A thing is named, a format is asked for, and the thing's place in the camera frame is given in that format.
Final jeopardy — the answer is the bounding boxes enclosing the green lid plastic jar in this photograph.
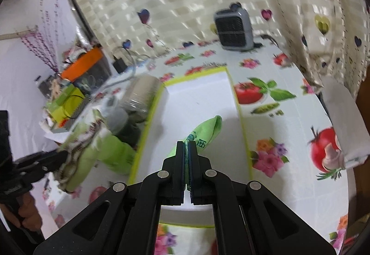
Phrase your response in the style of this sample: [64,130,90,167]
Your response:
[98,136,136,175]

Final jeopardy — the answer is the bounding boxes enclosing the green patterned cloth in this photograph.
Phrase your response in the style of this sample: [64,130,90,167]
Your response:
[53,117,113,193]

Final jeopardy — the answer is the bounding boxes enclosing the vegetable print tablecloth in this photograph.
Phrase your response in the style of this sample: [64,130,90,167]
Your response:
[43,40,349,254]

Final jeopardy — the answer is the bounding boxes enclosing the wooden jointed mannequin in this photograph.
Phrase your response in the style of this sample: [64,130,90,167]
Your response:
[51,79,61,100]

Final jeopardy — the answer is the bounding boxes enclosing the purple decorative twigs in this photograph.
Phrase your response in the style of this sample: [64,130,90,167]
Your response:
[17,0,63,74]

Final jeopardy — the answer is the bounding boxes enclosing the light green microfibre cloth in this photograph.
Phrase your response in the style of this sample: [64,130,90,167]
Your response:
[167,115,223,189]

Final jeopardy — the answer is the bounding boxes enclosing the black charger cable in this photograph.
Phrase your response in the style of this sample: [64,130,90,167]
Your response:
[63,46,157,120]

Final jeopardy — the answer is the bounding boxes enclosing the chevron pattern tray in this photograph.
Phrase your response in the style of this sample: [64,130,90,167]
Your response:
[48,94,91,133]

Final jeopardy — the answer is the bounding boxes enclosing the lime green shallow box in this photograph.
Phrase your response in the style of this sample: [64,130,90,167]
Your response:
[126,66,254,229]

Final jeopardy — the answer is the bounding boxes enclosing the small grey fan heater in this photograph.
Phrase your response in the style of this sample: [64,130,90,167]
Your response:
[214,2,254,51]

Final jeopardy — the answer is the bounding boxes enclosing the clear bag of beige cloth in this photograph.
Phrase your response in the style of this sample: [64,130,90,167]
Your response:
[119,74,162,123]

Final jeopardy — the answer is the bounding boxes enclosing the white power strip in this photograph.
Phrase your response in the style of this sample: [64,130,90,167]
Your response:
[106,59,156,85]

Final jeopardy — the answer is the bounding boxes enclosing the yellow green tissue box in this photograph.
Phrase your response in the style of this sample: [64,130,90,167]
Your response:
[46,94,85,123]

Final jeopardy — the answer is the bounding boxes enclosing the orange lid storage bin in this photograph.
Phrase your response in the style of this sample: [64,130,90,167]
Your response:
[61,47,112,95]

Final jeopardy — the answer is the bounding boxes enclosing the dark green flat box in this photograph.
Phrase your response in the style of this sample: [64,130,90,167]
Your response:
[46,84,75,108]

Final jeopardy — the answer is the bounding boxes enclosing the heart print curtain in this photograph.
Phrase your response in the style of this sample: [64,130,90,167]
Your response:
[76,0,369,96]

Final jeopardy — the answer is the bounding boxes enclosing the black charger plug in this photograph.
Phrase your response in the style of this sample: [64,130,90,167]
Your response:
[113,57,127,74]

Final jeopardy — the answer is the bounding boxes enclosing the person's left hand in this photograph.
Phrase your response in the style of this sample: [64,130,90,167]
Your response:
[1,192,42,231]

